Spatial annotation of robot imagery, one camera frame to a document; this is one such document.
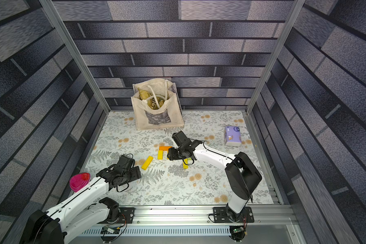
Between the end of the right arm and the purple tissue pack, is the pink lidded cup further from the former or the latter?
the purple tissue pack

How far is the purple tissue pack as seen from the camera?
99 cm

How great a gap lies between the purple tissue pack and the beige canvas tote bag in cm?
33

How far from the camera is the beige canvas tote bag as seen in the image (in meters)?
0.89
